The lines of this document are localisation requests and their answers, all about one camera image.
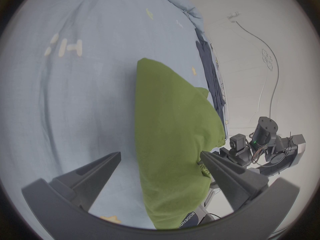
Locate pale blue quilt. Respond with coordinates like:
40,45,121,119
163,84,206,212
144,0,204,31

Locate green shorts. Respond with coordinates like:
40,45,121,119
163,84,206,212
134,57,227,231

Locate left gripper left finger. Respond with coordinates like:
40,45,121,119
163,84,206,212
49,151,122,212

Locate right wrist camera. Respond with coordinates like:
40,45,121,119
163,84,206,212
229,133,248,157

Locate dark blue T-shirt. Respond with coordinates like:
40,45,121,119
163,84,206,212
195,28,227,121

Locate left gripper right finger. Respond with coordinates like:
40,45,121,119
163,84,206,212
199,151,269,212

